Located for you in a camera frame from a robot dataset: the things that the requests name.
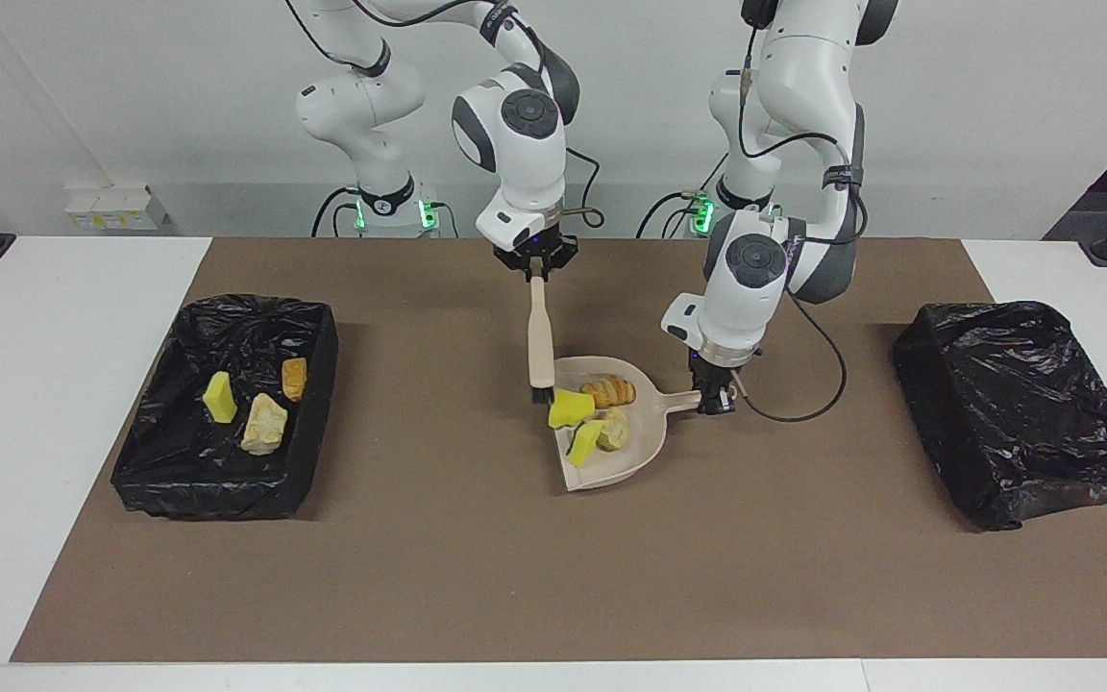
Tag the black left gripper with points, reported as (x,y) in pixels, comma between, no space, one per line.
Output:
(719,367)

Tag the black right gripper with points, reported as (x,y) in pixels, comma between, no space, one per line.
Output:
(536,258)

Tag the beige hand brush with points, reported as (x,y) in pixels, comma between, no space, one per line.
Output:
(541,336)

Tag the beige plastic dustpan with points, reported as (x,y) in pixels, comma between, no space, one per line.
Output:
(645,432)

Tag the small pale bread chunk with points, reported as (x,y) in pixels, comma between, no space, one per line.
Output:
(615,430)

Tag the striped croissant piece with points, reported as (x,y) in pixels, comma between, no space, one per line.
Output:
(608,391)

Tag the large yellow sponge piece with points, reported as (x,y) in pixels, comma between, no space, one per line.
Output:
(570,408)

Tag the yellow sponge with green backing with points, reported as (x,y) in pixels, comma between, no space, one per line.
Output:
(585,444)

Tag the brown bread roll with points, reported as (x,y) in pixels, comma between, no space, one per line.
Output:
(295,378)

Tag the large pale bread chunk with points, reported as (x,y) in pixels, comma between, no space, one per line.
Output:
(265,425)

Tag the small curved yellow sponge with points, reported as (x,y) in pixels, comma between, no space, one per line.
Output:
(220,396)

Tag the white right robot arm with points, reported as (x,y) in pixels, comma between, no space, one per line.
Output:
(515,163)

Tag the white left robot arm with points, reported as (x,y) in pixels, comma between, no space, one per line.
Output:
(755,288)

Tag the black bag-lined bin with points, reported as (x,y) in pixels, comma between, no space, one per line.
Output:
(1015,404)
(159,384)

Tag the brown table mat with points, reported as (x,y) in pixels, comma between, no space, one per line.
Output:
(515,577)

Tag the white wall socket box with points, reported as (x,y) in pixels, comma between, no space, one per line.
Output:
(116,207)

